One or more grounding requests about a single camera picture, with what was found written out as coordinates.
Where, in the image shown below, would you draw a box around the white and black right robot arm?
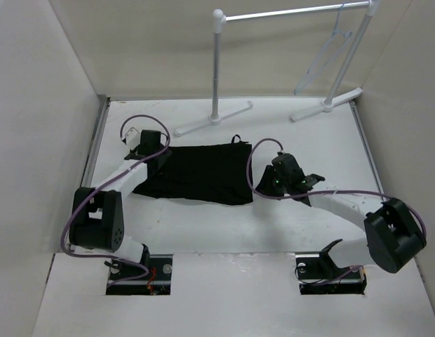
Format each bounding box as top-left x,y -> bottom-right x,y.
255,152 -> 427,274

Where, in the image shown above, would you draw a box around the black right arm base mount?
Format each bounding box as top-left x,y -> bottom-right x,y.
294,239 -> 367,295

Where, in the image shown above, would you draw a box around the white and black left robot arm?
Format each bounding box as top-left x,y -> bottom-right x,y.
62,128 -> 171,280

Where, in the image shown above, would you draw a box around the white metal clothes rack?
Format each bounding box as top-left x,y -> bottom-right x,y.
173,1 -> 380,137

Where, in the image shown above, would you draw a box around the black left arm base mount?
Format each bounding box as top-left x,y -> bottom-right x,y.
105,255 -> 173,296

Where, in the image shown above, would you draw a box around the pale blue clothes hanger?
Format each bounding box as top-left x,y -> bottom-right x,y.
293,2 -> 353,95

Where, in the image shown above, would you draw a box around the black trousers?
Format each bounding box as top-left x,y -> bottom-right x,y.
133,135 -> 253,206

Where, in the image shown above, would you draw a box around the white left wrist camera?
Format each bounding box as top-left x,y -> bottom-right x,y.
123,127 -> 140,148

